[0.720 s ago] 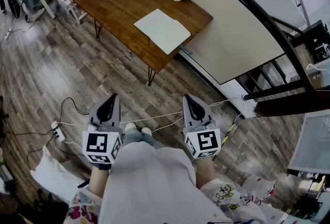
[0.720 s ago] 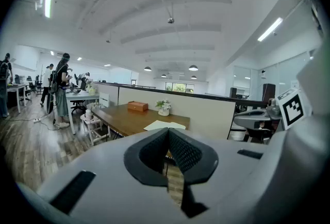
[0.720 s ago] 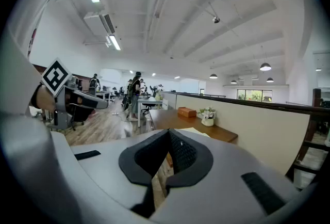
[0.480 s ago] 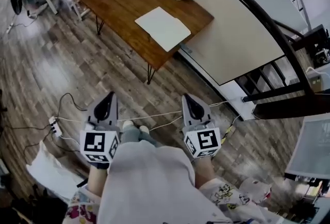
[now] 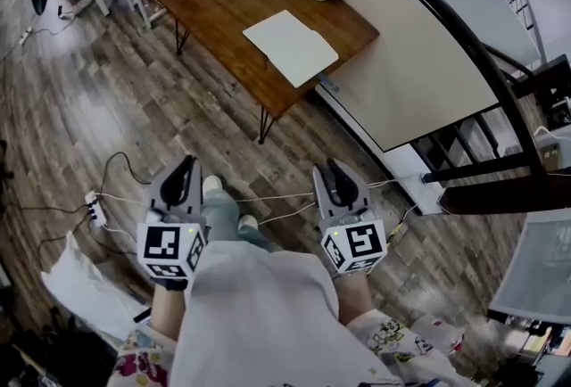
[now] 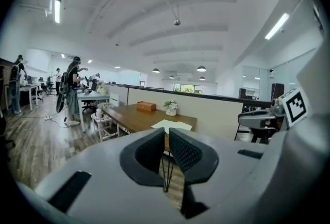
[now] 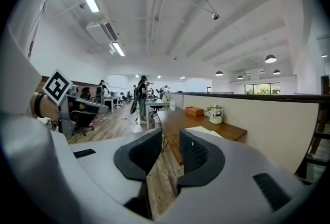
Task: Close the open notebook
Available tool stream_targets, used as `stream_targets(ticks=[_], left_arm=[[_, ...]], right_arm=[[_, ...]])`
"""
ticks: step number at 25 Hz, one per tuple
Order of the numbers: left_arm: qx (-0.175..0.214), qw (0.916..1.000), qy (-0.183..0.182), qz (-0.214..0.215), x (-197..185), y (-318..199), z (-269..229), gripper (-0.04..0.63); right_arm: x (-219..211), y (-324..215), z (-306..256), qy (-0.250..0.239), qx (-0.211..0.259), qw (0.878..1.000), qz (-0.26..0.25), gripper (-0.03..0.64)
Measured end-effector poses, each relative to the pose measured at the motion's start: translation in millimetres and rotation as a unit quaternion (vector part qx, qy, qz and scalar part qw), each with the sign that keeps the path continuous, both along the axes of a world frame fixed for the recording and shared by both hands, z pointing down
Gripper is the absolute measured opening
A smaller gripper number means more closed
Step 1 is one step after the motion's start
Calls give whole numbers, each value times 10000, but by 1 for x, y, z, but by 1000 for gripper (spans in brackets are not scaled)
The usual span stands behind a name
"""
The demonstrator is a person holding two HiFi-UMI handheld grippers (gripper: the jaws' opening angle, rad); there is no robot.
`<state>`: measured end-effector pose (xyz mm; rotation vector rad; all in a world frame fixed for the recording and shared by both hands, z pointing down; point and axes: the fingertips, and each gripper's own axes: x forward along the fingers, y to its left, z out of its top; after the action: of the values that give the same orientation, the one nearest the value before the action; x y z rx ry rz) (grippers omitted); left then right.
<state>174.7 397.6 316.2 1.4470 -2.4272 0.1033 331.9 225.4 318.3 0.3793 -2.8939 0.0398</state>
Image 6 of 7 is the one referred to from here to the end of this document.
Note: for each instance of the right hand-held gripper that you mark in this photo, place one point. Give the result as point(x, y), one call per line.
point(295, 106)

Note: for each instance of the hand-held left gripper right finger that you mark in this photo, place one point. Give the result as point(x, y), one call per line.
point(203, 163)

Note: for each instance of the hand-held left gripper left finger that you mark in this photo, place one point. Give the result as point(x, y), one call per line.
point(136, 163)

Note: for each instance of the cream white notebook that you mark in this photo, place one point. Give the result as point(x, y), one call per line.
point(172, 125)

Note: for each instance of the wooden table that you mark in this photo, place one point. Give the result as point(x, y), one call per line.
point(219, 119)

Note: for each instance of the dark wooden shelf rack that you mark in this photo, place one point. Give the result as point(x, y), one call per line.
point(278, 91)

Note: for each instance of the white shelf trolley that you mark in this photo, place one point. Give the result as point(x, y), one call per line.
point(103, 125)

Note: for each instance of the orange leather box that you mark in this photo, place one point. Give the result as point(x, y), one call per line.
point(145, 106)

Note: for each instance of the potted artificial pink flowers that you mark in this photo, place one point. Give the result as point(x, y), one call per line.
point(170, 110)

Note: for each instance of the window with greenery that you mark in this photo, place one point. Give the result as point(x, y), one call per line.
point(187, 88)

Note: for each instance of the white office desk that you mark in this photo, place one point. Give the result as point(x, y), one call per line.
point(27, 86)
point(90, 96)

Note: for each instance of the long ceiling tube light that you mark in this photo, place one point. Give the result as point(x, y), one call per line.
point(57, 11)
point(277, 26)

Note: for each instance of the silver ceiling dome fixture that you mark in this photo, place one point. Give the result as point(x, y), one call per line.
point(177, 22)

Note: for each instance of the black office chair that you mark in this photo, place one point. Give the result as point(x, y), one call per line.
point(41, 86)

